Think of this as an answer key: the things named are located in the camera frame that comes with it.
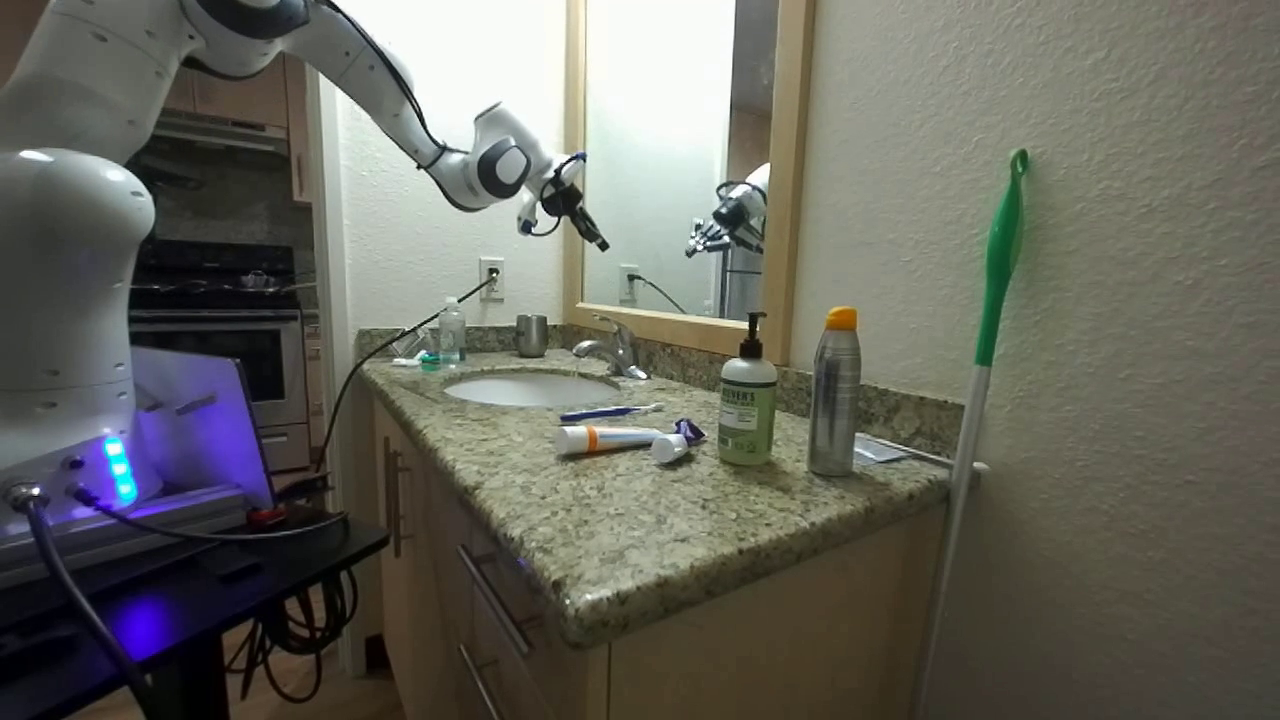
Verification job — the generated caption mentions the black power cable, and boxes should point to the black power cable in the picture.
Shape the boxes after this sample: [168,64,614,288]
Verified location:
[314,271,499,485]

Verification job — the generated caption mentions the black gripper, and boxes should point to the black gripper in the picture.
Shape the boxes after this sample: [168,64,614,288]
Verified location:
[538,152,610,252]

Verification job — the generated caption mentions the white control box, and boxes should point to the white control box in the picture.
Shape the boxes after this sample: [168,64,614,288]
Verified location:
[0,350,272,585]

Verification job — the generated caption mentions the beige vanity cabinet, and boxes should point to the beige vanity cabinet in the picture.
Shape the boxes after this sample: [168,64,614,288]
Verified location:
[375,394,945,720]

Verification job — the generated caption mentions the silver spray can orange cap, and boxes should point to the silver spray can orange cap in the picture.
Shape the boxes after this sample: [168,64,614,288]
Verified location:
[809,305,860,479]

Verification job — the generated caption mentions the chrome bathroom faucet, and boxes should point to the chrome bathroom faucet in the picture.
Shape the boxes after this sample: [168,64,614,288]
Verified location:
[571,325,644,381]

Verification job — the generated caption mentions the white wall outlet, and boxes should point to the white wall outlet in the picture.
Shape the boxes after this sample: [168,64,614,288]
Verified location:
[476,258,503,305]

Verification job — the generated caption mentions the small clear bottle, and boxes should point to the small clear bottle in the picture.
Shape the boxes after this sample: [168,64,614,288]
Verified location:
[436,297,467,367]

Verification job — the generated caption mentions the green handled mop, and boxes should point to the green handled mop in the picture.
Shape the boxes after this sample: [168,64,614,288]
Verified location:
[918,150,1031,706]

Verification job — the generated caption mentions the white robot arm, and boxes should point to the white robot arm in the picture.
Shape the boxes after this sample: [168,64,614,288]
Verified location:
[0,0,597,489]

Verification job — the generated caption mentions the black stove oven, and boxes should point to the black stove oven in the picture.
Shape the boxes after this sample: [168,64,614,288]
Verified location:
[133,239,308,472]

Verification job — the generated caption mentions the wood framed wall mirror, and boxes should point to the wood framed wall mirror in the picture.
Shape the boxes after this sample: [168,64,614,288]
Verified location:
[565,0,817,360]

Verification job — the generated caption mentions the blue toothbrush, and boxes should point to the blue toothbrush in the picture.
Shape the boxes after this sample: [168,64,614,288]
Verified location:
[560,406,660,423]

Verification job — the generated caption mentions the white toothpaste tube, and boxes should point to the white toothpaste tube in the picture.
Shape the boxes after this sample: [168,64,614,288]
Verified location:
[557,423,666,457]

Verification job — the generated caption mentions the white blue razor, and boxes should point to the white blue razor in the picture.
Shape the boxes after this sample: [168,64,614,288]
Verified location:
[653,421,706,470]

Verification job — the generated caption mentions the green soap pump bottle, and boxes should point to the green soap pump bottle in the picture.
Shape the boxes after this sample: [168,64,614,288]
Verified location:
[715,311,776,470]

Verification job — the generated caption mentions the small metal cup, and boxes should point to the small metal cup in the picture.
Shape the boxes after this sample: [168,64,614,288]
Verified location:
[518,318,550,356]

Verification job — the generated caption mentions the range hood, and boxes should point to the range hood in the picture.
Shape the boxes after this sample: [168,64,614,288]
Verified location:
[154,112,303,166]

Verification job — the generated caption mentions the white oval sink basin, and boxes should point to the white oval sink basin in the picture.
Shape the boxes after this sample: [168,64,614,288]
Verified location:
[448,371,620,409]

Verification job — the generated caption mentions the black robot cart table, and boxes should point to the black robot cart table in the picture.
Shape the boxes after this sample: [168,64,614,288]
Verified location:
[0,520,389,720]

